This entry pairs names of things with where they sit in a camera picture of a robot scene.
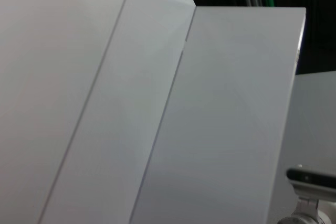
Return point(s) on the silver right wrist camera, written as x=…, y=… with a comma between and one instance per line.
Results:
x=309, y=178

